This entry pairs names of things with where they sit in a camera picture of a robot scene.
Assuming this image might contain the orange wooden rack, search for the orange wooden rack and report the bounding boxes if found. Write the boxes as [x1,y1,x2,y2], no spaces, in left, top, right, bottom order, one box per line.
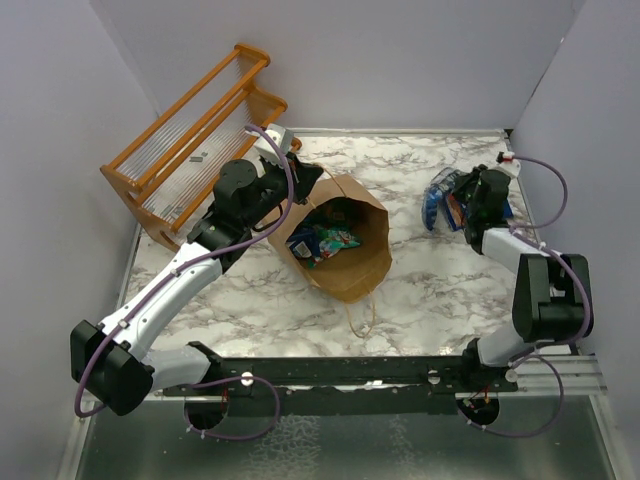
[101,43,288,251]

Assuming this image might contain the aluminium frame rail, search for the aluminium frame rail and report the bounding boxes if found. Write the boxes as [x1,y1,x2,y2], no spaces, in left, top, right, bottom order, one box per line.
[515,355,607,396]

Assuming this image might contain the dark blue chilli snack bag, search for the dark blue chilli snack bag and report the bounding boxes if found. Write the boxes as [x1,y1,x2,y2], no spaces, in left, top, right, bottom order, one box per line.
[447,192,515,231]

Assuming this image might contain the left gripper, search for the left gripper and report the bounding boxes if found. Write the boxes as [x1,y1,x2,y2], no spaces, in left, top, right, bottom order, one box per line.
[244,151,323,230]

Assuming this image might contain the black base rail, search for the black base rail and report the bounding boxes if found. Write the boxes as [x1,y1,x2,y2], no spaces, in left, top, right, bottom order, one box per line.
[163,343,517,416]

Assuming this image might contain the blue silver snack bag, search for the blue silver snack bag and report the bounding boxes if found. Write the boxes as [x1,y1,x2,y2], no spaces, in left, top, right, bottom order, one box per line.
[285,226,320,259]

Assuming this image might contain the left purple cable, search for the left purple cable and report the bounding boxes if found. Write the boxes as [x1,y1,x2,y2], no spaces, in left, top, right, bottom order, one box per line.
[73,124,296,441]

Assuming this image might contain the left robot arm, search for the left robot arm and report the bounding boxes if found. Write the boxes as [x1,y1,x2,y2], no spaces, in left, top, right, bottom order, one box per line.
[70,153,323,418]

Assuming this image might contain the blue white snack bag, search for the blue white snack bag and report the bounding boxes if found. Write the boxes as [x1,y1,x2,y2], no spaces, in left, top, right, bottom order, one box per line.
[421,167,463,231]

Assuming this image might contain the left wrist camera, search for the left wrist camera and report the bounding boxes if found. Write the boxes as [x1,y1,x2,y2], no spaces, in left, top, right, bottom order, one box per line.
[253,123,294,168]

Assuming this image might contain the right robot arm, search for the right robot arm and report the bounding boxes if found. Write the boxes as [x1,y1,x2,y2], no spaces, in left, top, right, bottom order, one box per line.
[452,165,594,391]

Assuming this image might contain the green red snack bag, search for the green red snack bag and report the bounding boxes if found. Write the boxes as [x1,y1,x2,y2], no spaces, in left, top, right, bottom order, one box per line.
[308,225,361,268]

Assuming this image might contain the brown paper bag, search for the brown paper bag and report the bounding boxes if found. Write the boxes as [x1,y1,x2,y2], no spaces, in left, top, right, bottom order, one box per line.
[268,174,392,313]

